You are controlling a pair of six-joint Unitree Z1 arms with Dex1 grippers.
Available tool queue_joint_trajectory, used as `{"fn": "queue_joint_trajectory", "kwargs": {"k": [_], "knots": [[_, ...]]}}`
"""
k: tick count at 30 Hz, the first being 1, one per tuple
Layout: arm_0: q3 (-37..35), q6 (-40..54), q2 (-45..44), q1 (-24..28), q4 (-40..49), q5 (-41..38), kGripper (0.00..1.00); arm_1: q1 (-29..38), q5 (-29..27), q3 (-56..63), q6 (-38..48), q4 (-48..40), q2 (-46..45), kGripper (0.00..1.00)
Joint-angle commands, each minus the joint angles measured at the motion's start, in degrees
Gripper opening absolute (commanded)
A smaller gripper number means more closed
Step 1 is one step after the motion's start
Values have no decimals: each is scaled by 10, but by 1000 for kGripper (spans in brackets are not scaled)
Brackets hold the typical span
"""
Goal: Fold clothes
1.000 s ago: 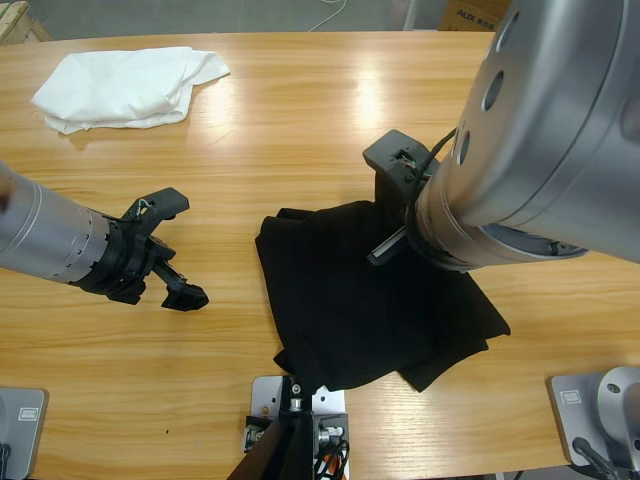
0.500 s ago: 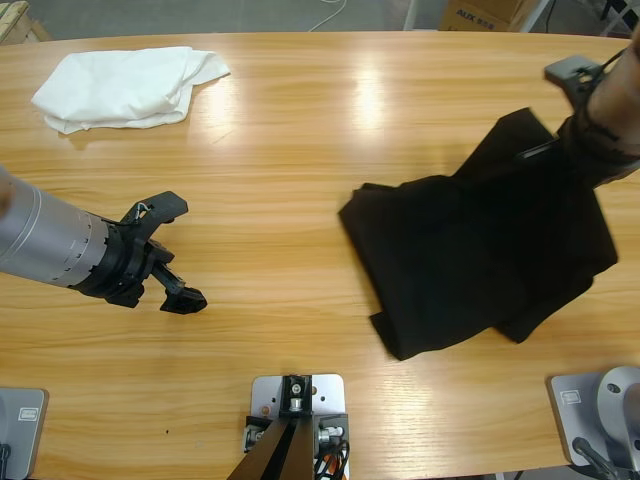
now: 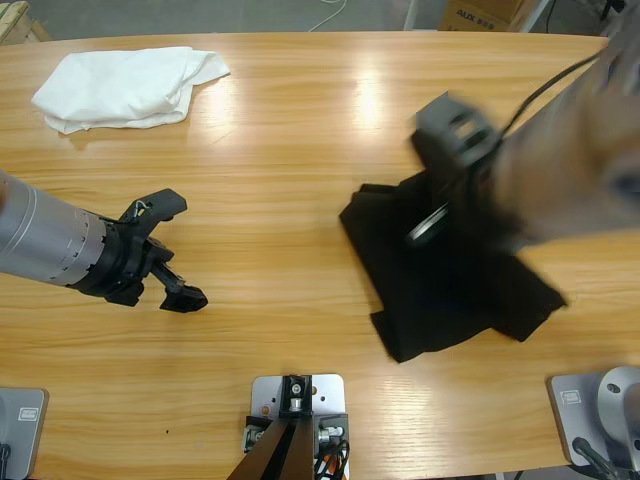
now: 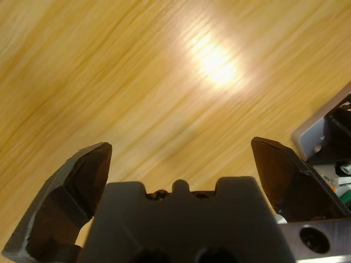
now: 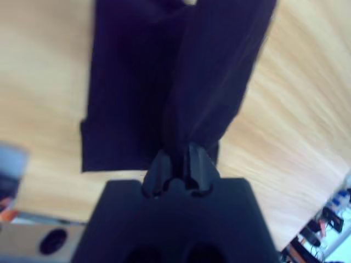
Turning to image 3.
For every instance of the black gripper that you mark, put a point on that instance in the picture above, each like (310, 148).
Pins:
(470, 190)
(120, 260)

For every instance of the black t-shirt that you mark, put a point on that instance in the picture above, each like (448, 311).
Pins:
(425, 300)

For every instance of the white garment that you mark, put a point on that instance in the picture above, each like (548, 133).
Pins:
(115, 90)

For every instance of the silver bolt knob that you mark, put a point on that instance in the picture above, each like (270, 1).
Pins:
(254, 437)
(330, 434)

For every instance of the cardboard box with blue print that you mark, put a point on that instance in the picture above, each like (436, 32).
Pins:
(480, 15)

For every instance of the wooden pallet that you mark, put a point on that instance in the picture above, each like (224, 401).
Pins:
(15, 17)

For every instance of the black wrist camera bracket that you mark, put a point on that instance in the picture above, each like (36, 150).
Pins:
(450, 120)
(165, 200)

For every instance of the white mount plate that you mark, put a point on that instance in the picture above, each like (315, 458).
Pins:
(330, 392)

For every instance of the black camera post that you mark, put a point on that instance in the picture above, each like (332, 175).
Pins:
(280, 450)

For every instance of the white metal post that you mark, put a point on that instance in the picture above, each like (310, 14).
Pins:
(412, 15)

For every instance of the white slanted frame leg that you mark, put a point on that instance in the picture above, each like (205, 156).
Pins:
(540, 12)

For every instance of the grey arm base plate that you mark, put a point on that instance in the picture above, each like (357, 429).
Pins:
(27, 435)
(575, 415)

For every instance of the black chair frame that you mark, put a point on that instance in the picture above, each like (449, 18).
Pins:
(612, 6)

